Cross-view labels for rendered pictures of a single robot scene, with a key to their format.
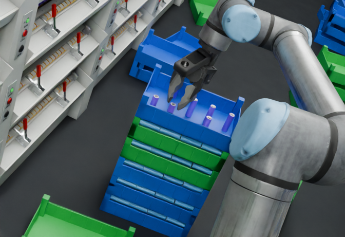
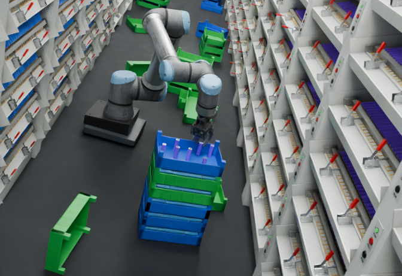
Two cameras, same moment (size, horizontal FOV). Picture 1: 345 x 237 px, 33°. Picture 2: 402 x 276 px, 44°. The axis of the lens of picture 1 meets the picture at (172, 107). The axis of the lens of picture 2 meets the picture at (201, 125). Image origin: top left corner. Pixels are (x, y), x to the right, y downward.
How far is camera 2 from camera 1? 3.49 m
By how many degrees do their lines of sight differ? 121
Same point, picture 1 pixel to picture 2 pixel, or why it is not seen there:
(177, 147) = not seen: hidden behind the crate
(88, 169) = (216, 243)
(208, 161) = not seen: hidden behind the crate
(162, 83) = (213, 171)
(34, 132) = (258, 208)
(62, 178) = (226, 233)
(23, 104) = (266, 161)
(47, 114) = (261, 221)
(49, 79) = (270, 178)
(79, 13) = (286, 152)
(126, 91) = not seen: outside the picture
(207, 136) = (172, 142)
